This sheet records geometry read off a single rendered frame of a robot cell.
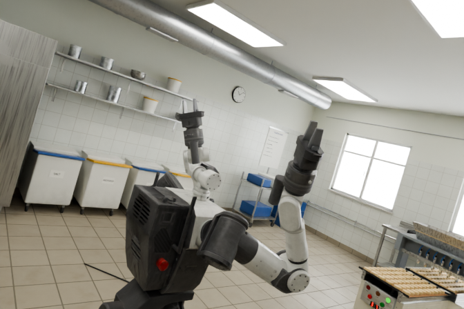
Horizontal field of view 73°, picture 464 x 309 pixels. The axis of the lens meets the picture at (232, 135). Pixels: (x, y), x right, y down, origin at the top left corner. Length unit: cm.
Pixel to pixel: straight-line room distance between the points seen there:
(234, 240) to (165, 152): 473
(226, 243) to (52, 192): 377
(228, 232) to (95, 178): 376
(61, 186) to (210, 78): 303
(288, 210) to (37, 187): 383
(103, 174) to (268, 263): 377
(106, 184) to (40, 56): 181
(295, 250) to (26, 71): 346
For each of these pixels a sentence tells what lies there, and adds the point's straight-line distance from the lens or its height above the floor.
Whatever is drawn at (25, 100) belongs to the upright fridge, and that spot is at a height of 133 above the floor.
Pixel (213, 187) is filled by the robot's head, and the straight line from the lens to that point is 111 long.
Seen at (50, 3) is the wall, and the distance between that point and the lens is 502.
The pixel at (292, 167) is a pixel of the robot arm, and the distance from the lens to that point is 95.
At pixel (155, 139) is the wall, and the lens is 549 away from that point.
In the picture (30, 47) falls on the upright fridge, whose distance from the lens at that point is 406.
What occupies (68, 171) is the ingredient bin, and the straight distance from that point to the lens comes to 451.
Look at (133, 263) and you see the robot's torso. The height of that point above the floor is 112.
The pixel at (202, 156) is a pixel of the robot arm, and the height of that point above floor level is 149.
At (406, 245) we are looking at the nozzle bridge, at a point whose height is 108.
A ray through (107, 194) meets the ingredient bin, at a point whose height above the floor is 32.
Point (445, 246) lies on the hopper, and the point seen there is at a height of 121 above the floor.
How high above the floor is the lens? 163
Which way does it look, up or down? level
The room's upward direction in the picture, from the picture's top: 17 degrees clockwise
